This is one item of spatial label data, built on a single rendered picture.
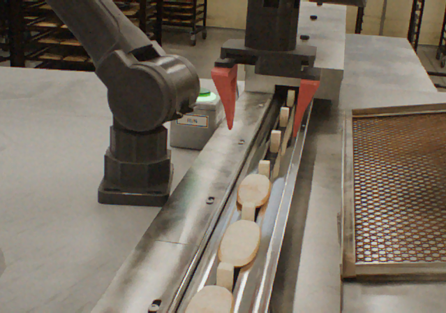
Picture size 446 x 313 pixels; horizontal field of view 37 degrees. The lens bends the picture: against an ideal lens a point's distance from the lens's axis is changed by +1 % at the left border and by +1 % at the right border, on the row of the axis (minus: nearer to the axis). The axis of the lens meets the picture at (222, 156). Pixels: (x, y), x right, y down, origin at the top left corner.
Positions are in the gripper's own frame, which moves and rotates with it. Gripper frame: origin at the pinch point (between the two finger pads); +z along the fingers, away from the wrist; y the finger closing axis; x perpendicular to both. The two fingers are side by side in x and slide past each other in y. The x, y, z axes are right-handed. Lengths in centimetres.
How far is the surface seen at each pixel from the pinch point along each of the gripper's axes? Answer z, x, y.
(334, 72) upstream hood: 1.8, 45.2, 7.8
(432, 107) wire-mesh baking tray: 1.5, 23.7, 22.0
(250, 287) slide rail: 8.0, -23.0, 2.3
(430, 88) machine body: 11, 87, 31
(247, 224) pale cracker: 7.1, -12.2, 0.4
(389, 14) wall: 58, 700, 65
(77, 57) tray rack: 40, 218, -111
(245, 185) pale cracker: 7.1, -1.5, -1.3
